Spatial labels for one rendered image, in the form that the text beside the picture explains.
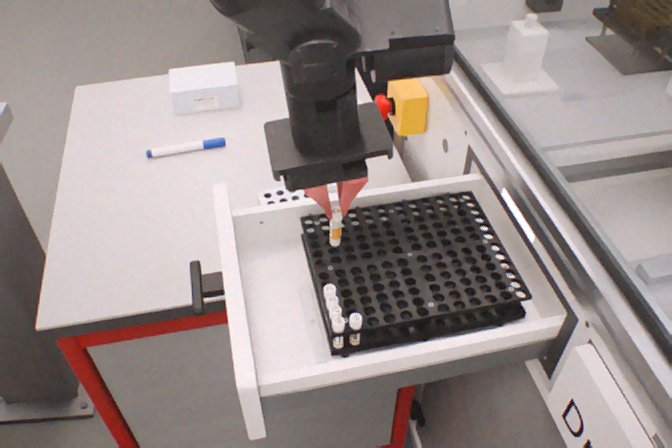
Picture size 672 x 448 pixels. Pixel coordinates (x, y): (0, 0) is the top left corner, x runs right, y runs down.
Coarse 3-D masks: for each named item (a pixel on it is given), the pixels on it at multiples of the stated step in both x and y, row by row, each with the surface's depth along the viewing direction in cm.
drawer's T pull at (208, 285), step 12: (192, 264) 65; (192, 276) 64; (204, 276) 64; (216, 276) 64; (192, 288) 63; (204, 288) 63; (216, 288) 63; (192, 300) 62; (204, 300) 63; (204, 312) 61
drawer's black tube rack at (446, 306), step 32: (320, 224) 71; (384, 224) 72; (416, 224) 71; (448, 224) 76; (480, 224) 72; (320, 256) 72; (352, 256) 68; (384, 256) 68; (416, 256) 68; (448, 256) 68; (480, 256) 68; (352, 288) 64; (384, 288) 64; (416, 288) 65; (448, 288) 68; (480, 288) 65; (512, 288) 64; (384, 320) 65; (416, 320) 62; (448, 320) 65; (480, 320) 65; (512, 320) 66
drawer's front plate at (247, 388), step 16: (224, 192) 71; (224, 208) 69; (224, 224) 67; (224, 240) 66; (224, 256) 64; (224, 272) 62; (240, 272) 66; (240, 288) 61; (240, 304) 59; (240, 320) 58; (240, 336) 57; (240, 352) 55; (240, 368) 54; (240, 384) 53; (256, 384) 53; (240, 400) 54; (256, 400) 55; (256, 416) 57; (256, 432) 59
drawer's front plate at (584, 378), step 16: (576, 352) 56; (592, 352) 55; (576, 368) 56; (592, 368) 54; (560, 384) 60; (576, 384) 56; (592, 384) 54; (608, 384) 53; (560, 400) 60; (576, 400) 57; (592, 400) 54; (608, 400) 52; (624, 400) 52; (560, 416) 61; (576, 416) 57; (592, 416) 54; (608, 416) 52; (624, 416) 50; (592, 432) 55; (608, 432) 52; (624, 432) 50; (640, 432) 49
